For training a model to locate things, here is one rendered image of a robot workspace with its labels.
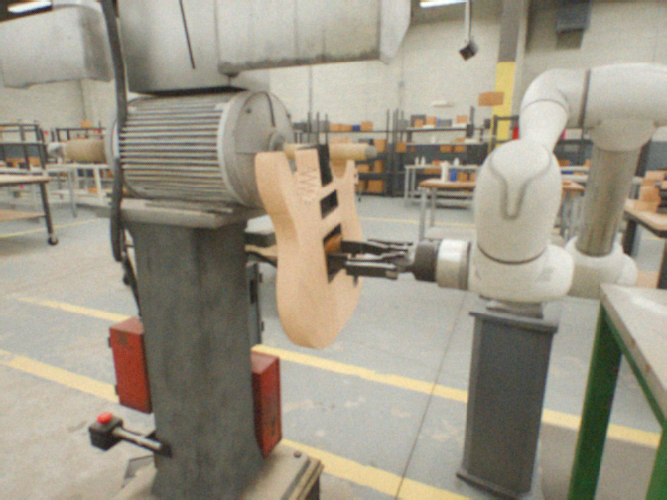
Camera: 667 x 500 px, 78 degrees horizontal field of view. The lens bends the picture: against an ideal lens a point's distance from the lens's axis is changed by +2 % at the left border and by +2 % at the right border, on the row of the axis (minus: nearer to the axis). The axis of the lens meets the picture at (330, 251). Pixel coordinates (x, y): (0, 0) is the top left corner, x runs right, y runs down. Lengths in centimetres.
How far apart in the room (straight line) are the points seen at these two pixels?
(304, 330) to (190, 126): 48
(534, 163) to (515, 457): 135
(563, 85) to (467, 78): 1087
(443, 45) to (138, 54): 1139
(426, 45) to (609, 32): 409
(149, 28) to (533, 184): 82
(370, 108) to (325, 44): 1177
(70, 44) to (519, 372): 157
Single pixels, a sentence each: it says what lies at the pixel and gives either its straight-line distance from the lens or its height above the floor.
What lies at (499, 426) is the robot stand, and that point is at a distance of 173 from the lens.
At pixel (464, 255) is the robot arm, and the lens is 73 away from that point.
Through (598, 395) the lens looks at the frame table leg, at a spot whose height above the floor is 66.
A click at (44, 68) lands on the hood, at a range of 120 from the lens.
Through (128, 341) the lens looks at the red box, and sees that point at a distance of 123.
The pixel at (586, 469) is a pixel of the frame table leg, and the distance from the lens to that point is 140.
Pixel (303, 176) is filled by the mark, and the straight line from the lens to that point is 78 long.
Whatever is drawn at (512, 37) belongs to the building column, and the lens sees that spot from 784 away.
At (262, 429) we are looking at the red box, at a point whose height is 43.
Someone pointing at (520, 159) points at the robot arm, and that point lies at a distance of 60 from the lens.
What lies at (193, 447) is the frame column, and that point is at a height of 49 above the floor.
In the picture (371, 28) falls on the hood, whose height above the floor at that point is 143.
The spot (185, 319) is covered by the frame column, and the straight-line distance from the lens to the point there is 106.
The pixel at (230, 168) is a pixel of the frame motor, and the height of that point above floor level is 122.
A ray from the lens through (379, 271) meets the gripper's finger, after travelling 74.
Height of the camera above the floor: 126
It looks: 14 degrees down
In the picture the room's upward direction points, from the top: straight up
